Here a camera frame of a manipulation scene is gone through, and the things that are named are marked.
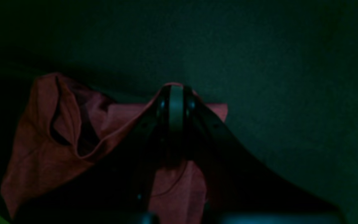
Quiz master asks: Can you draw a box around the black table cloth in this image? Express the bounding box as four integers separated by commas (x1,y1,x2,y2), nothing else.
0,0,358,224

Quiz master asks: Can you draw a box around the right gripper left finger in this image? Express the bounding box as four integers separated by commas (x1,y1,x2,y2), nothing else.
13,86,176,224

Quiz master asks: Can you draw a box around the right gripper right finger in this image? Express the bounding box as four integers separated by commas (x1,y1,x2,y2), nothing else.
177,86,345,224

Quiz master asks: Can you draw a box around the red long-sleeve T-shirt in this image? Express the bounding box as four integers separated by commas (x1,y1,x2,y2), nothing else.
0,72,228,224

